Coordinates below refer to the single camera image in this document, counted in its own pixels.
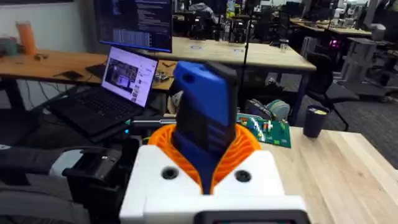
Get blue electric screwdriver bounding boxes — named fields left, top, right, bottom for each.
left=170, top=60, right=238, bottom=196

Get dark cup with yellow lid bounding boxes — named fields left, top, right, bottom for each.
left=303, top=105, right=331, bottom=139

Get wooden desk with black legs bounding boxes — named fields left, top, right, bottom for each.
left=0, top=49, right=177, bottom=113

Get thin black stand pole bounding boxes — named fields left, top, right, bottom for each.
left=239, top=0, right=253, bottom=110

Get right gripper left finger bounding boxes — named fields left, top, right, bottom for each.
left=119, top=124, right=206, bottom=224

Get black open laptop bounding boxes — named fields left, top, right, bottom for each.
left=49, top=45, right=159, bottom=139

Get long wooden work table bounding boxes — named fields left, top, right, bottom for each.
left=141, top=36, right=317, bottom=127

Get large black computer monitor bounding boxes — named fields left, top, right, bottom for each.
left=93, top=0, right=174, bottom=54

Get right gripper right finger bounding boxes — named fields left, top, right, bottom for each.
left=210, top=123, right=303, bottom=200

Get green circuit board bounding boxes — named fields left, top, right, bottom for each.
left=235, top=113, right=292, bottom=149

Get grey tape roll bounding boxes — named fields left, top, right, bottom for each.
left=265, top=99, right=291, bottom=123

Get black office chair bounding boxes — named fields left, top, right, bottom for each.
left=306, top=50, right=361, bottom=132

